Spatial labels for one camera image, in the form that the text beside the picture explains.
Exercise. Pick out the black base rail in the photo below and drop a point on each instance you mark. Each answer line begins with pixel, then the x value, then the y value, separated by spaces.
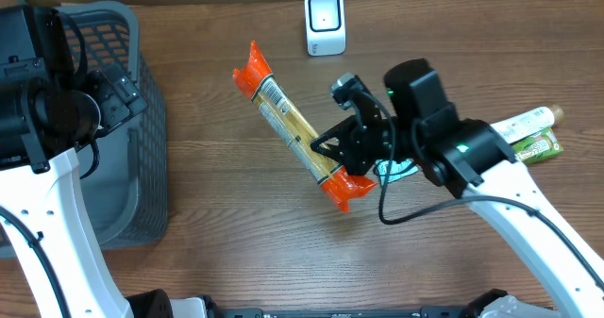
pixel 492 304

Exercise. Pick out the orange noodle package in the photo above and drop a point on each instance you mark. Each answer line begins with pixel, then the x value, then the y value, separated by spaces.
pixel 257 82

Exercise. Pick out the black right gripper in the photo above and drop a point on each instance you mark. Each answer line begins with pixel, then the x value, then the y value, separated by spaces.
pixel 358 143

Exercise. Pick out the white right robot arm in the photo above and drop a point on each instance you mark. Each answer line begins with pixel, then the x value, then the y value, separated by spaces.
pixel 481 171

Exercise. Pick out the teal tissue packet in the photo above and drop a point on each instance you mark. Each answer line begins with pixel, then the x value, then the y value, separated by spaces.
pixel 389 172

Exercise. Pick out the green snack packet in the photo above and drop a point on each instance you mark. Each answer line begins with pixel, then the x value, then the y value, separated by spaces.
pixel 538 147

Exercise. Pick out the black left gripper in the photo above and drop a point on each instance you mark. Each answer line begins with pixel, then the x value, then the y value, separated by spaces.
pixel 119 92

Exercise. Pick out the white barcode scanner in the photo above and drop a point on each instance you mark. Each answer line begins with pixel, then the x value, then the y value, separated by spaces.
pixel 325 27

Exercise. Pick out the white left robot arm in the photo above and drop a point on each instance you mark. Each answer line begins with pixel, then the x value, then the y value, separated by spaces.
pixel 45 117

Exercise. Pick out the white tube with gold cap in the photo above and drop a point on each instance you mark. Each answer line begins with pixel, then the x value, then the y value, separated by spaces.
pixel 525 124

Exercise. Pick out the grey plastic shopping basket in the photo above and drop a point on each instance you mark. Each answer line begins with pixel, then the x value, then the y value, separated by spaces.
pixel 123 175

